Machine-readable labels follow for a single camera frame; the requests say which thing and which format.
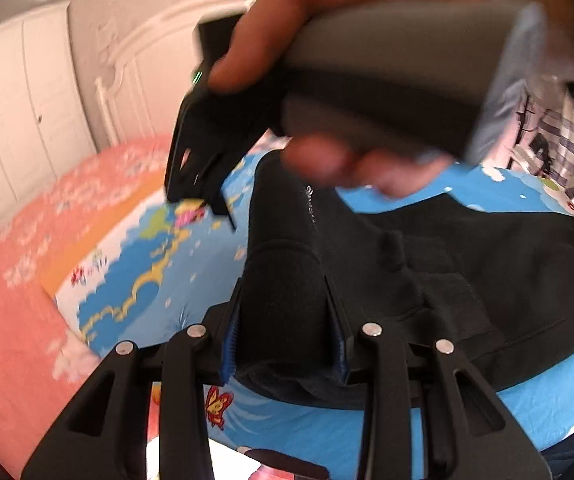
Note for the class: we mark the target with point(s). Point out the cartoon printed blanket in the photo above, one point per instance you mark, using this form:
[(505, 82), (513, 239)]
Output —
[(132, 280)]

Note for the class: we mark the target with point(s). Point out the black pants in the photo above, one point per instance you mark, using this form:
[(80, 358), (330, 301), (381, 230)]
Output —
[(417, 270)]

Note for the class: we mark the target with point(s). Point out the white wooden headboard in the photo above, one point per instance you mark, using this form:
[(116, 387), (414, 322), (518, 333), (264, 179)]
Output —
[(167, 40)]

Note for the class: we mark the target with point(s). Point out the striped cloth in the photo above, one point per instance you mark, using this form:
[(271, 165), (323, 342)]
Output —
[(562, 145)]

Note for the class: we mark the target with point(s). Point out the pink floral bedsheet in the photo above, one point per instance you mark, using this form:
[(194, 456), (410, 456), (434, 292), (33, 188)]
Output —
[(12, 310)]

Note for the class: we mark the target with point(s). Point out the white wardrobe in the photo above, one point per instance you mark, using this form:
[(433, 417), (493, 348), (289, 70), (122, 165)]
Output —
[(22, 125)]

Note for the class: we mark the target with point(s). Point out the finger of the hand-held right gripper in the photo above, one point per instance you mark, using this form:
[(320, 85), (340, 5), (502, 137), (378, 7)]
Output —
[(224, 210)]

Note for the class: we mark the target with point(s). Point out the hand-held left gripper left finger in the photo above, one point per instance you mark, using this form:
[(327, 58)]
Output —
[(229, 347)]

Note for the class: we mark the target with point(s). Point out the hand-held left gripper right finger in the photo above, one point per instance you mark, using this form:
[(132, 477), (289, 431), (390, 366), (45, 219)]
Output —
[(339, 355)]

